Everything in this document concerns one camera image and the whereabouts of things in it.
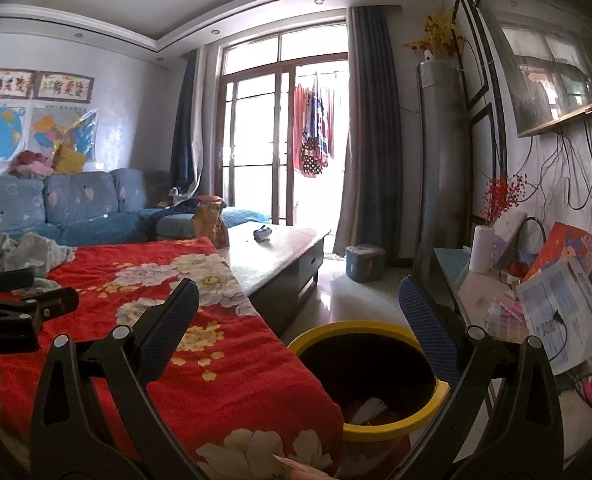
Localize yellow artificial flowers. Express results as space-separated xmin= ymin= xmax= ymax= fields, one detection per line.
xmin=403 ymin=10 xmax=464 ymax=61

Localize white vase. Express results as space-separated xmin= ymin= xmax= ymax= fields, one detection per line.
xmin=468 ymin=225 xmax=494 ymax=274

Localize red berry branches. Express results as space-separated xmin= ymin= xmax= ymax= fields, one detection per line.
xmin=478 ymin=174 xmax=529 ymax=228

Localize clear compartment box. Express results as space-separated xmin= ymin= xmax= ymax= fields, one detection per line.
xmin=484 ymin=300 xmax=530 ymax=345

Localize white foam net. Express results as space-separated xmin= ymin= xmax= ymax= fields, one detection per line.
xmin=348 ymin=396 xmax=391 ymax=427

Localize country map poster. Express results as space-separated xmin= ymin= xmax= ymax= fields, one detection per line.
xmin=30 ymin=107 xmax=99 ymax=163

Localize glass top television cabinet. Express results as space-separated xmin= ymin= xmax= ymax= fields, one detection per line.
xmin=433 ymin=247 xmax=592 ymax=411

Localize hanging clothes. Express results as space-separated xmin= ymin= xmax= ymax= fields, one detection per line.
xmin=292 ymin=72 xmax=349 ymax=179

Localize yellow cushion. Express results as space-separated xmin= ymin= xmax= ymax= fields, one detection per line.
xmin=52 ymin=144 xmax=88 ymax=176

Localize dark blue cloth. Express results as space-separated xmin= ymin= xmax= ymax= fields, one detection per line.
xmin=158 ymin=195 xmax=227 ymax=216

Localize wall television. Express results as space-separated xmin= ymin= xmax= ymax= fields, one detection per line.
xmin=478 ymin=0 xmax=592 ymax=138

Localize yellow rimmed trash bin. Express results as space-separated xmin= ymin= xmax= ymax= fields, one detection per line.
xmin=286 ymin=323 xmax=451 ymax=480

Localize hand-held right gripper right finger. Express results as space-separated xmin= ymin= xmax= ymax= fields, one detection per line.
xmin=398 ymin=274 xmax=564 ymax=480

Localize white blue cardboard box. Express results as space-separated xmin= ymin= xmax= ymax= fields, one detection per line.
xmin=516 ymin=257 xmax=592 ymax=376

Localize glass balcony door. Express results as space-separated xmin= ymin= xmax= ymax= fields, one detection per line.
xmin=218 ymin=22 xmax=351 ymax=256

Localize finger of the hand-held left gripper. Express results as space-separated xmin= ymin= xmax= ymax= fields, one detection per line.
xmin=0 ymin=287 xmax=80 ymax=326
xmin=0 ymin=268 xmax=36 ymax=297

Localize red book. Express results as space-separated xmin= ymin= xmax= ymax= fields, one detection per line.
xmin=523 ymin=221 xmax=592 ymax=281

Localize brown paper bag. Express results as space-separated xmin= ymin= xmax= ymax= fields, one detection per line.
xmin=191 ymin=201 xmax=230 ymax=248

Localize calligraphy poster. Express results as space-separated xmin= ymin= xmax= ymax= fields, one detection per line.
xmin=0 ymin=67 xmax=34 ymax=101
xmin=32 ymin=71 xmax=95 ymax=103

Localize black hanging cables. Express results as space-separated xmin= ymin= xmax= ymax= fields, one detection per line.
xmin=520 ymin=125 xmax=592 ymax=213

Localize dark blue curtain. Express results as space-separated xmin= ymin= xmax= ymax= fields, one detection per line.
xmin=168 ymin=50 xmax=207 ymax=206

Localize person's right hand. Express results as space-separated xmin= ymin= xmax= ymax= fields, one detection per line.
xmin=273 ymin=454 xmax=329 ymax=480

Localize grey green cloth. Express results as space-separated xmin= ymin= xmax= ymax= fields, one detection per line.
xmin=0 ymin=232 xmax=77 ymax=291

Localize red floral blanket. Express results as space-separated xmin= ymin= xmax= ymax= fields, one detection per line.
xmin=0 ymin=237 xmax=347 ymax=480

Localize wooden coffee table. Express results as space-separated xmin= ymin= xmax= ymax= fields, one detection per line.
xmin=226 ymin=224 xmax=333 ymax=333

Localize grey standing air conditioner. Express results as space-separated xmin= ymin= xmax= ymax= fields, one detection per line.
xmin=415 ymin=57 xmax=471 ymax=281

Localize pink clothes pile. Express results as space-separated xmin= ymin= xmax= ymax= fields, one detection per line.
xmin=8 ymin=150 xmax=54 ymax=178

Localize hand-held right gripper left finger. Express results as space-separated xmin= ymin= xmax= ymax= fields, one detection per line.
xmin=30 ymin=277 xmax=201 ymax=480

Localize grey curtain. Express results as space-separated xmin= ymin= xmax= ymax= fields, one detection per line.
xmin=333 ymin=6 xmax=409 ymax=266

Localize blue storage box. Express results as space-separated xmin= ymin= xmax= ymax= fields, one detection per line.
xmin=345 ymin=244 xmax=387 ymax=283

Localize blue heart print sofa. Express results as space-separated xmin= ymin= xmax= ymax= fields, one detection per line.
xmin=0 ymin=167 xmax=271 ymax=256

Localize black cable loop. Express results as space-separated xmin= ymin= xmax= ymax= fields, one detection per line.
xmin=518 ymin=217 xmax=549 ymax=266

